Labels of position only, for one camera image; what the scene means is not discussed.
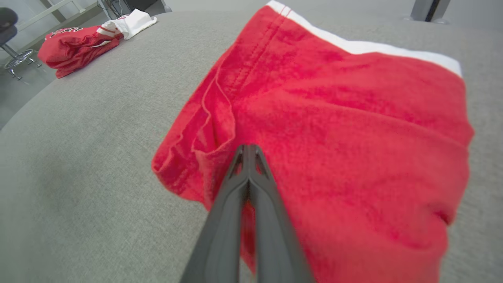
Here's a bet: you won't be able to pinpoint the black floor cable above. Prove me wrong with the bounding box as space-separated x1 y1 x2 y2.
98 0 130 16

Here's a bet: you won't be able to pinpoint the black stool with chrome base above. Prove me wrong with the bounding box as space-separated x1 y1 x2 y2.
0 7 42 81

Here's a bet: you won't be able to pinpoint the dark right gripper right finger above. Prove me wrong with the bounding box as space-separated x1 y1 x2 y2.
248 144 315 283

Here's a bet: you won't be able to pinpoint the white metal frame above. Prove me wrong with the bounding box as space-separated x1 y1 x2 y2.
16 0 99 32

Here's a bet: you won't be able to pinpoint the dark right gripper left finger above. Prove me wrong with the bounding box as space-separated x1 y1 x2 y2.
180 144 250 283

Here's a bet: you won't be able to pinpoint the red and white jersey shirt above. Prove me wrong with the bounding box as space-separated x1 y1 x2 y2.
37 9 158 79

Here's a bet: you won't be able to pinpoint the red shorts with white stripe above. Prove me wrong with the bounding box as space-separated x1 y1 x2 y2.
151 0 475 283

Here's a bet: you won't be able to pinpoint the grey partition post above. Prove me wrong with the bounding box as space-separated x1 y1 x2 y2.
403 0 452 24

